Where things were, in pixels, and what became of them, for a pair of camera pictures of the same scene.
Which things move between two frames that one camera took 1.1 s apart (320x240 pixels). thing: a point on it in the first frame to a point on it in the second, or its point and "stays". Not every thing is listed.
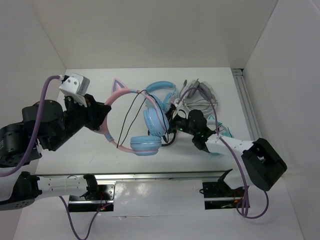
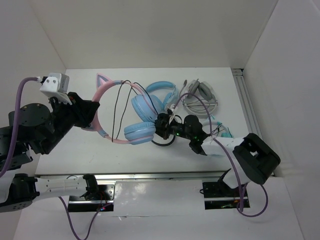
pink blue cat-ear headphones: x=156 y=120 to x=141 y=130
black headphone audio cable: x=136 y=115 to x=125 y=108
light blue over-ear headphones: x=159 y=97 stays
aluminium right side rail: x=246 y=103 stays
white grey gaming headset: x=198 y=96 stays
